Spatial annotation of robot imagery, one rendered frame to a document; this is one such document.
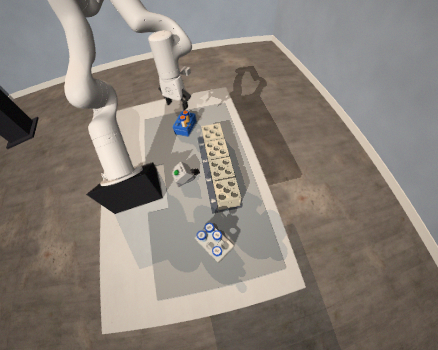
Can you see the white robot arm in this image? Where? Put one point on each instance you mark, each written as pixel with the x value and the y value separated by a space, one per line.
pixel 84 92

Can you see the beige tube rack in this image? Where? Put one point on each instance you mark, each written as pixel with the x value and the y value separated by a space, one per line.
pixel 224 244

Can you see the blue tube rack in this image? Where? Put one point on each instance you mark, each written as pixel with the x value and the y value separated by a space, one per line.
pixel 181 130

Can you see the beige bucket adapter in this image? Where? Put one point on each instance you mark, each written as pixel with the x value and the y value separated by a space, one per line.
pixel 221 169
pixel 227 193
pixel 217 151
pixel 208 129

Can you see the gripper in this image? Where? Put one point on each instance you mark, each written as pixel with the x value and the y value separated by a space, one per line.
pixel 173 89

